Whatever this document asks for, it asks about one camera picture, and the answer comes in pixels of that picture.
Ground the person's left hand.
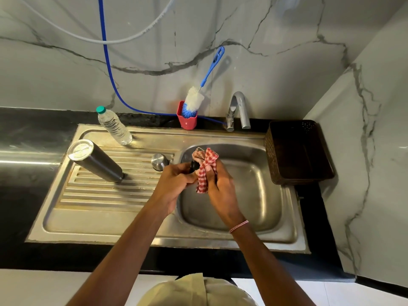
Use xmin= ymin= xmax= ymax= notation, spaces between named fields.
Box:
xmin=149 ymin=162 xmax=199 ymax=219

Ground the person's right hand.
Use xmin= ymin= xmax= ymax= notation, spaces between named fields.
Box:
xmin=203 ymin=159 xmax=249 ymax=232

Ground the steel flask cup lid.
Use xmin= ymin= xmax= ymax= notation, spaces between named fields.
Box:
xmin=150 ymin=153 xmax=170 ymax=172

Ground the red checkered cloth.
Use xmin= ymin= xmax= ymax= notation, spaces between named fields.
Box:
xmin=191 ymin=147 xmax=220 ymax=194

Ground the steel flask bottle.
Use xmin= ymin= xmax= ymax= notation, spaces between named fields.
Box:
xmin=67 ymin=139 xmax=126 ymax=184

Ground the blue white bottle brush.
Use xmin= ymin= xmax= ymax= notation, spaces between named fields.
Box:
xmin=181 ymin=46 xmax=226 ymax=119

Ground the person's right forearm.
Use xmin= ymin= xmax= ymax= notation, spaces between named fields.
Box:
xmin=230 ymin=223 xmax=316 ymax=306

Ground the person's left forearm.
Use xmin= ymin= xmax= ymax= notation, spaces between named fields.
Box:
xmin=65 ymin=204 xmax=166 ymax=306

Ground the clear plastic water bottle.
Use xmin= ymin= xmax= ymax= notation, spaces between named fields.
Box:
xmin=96 ymin=106 xmax=133 ymax=146

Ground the red plastic brush holder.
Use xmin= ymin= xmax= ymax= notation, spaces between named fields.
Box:
xmin=176 ymin=100 xmax=198 ymax=131

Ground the stainless steel sink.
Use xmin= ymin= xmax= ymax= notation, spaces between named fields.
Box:
xmin=25 ymin=124 xmax=312 ymax=255

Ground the chrome sink faucet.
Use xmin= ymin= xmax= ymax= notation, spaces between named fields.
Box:
xmin=224 ymin=91 xmax=252 ymax=132

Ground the dark woven tray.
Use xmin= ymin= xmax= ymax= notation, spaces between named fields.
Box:
xmin=264 ymin=119 xmax=336 ymax=186

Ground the red white thread bracelet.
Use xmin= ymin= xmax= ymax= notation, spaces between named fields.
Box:
xmin=228 ymin=219 xmax=250 ymax=235

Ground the white hose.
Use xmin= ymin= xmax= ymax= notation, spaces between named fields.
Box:
xmin=16 ymin=0 xmax=178 ymax=45

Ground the blue hose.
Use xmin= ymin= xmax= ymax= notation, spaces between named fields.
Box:
xmin=97 ymin=0 xmax=227 ymax=126

